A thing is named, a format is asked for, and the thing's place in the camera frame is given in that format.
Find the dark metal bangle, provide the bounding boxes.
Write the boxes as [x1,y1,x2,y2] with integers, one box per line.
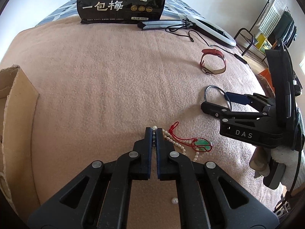
[203,85,233,111]

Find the small pearl earring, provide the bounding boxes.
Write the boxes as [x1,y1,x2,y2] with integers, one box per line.
[172,198,178,204]

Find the red cord jade pendant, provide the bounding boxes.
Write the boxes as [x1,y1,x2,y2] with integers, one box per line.
[167,122,213,152]

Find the red strap wristwatch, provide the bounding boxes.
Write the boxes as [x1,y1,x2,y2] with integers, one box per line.
[199,49,226,75]

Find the pearl necklace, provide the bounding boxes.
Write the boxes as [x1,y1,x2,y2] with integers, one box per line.
[151,125,201,162]

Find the right gloved hand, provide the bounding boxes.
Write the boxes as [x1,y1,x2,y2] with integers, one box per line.
[249,145,305,191]

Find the orange covered box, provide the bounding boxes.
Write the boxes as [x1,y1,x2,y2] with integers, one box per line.
[258,68,274,90]

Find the yellow green box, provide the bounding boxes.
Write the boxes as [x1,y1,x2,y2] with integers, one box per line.
[255,33,272,54]

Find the dark hanging clothes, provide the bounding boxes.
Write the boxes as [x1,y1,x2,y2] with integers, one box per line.
[267,11,297,48]

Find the striped hanging cloth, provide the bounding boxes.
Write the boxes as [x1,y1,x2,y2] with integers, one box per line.
[256,0,286,36]

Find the black clothes rack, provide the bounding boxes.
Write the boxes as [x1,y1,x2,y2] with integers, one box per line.
[234,0,298,65]

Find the blue checked bed sheet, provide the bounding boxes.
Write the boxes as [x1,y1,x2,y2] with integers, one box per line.
[35,0,203,27]

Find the folded tripod stand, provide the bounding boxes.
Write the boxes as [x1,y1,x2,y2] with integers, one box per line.
[137,20,193,31]

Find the open cardboard box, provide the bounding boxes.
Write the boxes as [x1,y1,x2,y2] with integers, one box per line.
[1,65,40,220]

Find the black snack bag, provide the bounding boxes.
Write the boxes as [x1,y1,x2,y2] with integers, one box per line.
[76,0,165,24]

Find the black ring light cable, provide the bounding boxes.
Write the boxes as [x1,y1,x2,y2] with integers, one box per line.
[164,25,251,65]

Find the white ring light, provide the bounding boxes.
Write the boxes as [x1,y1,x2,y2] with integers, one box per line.
[186,15,236,49]

